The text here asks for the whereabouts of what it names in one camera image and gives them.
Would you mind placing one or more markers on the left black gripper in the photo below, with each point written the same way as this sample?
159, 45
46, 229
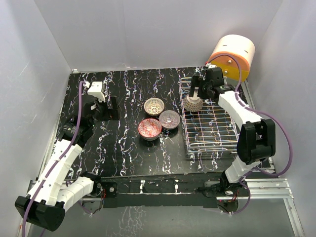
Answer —
113, 114

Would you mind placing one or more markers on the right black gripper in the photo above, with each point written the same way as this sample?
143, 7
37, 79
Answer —
196, 82

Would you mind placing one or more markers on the blue patterned white bowl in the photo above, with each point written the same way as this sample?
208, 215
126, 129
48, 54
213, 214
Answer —
193, 104

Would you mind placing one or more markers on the red white patterned bowl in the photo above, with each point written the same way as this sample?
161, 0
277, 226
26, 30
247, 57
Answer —
150, 129

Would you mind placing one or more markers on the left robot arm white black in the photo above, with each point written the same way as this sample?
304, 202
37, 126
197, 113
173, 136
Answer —
46, 203

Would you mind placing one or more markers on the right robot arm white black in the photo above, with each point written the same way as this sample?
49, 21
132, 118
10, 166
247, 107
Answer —
257, 136

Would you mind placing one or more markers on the white orange patterned bowl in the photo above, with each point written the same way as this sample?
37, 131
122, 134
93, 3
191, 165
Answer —
154, 106

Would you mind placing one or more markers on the purple striped bowl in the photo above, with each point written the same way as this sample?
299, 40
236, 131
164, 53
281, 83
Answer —
169, 119

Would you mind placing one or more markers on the cream orange yellow drawer cabinet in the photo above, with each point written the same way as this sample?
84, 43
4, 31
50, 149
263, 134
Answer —
234, 55

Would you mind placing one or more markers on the black front mounting bar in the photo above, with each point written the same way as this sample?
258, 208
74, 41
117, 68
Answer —
169, 190

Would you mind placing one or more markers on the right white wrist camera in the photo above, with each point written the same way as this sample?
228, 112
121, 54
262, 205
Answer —
209, 66

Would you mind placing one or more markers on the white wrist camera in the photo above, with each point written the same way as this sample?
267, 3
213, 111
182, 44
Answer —
95, 89
209, 66

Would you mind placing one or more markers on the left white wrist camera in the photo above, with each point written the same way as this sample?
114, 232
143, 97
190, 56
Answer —
95, 89

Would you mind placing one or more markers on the white wire dish rack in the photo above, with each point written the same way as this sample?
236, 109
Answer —
209, 130

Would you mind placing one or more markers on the aluminium frame rail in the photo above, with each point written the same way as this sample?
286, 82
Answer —
262, 184

